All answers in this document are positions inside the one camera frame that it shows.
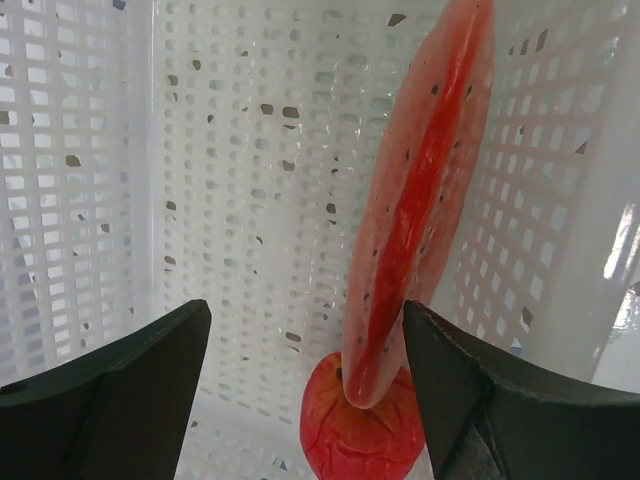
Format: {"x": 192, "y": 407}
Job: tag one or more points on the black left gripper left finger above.
{"x": 118, "y": 412}

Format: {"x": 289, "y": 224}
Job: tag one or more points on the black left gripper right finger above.
{"x": 488, "y": 414}

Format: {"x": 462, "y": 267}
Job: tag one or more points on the red fake tomato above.
{"x": 340, "y": 441}

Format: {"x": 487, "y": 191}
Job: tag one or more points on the red fake watermelon slice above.
{"x": 422, "y": 172}

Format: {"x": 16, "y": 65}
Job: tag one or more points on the white plastic mesh basket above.
{"x": 154, "y": 152}

